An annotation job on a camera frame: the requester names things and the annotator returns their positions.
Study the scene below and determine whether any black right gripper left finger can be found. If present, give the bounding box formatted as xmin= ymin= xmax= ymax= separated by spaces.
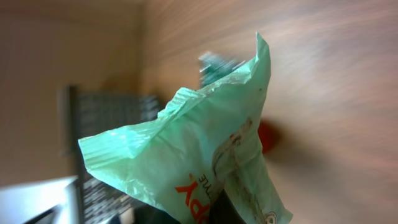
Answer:
xmin=133 ymin=205 xmax=180 ymax=224

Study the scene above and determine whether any red sauce bottle green cap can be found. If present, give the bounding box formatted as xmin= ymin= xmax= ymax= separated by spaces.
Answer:
xmin=257 ymin=119 xmax=280 ymax=154

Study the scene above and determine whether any light green tissue packet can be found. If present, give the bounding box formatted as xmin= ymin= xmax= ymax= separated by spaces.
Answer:
xmin=90 ymin=35 xmax=292 ymax=223

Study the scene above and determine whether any white barcode scanner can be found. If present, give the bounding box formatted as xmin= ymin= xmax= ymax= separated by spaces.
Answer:
xmin=1 ymin=176 xmax=79 ymax=223

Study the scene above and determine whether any green 3M gloves packet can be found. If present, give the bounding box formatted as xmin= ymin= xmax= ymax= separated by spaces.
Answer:
xmin=198 ymin=52 xmax=246 ymax=87

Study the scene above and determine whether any grey plastic mesh basket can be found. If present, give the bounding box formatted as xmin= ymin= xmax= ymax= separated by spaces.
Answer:
xmin=60 ymin=85 xmax=162 ymax=223

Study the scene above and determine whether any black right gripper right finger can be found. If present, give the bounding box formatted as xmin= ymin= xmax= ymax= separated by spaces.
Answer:
xmin=209 ymin=189 xmax=246 ymax=224

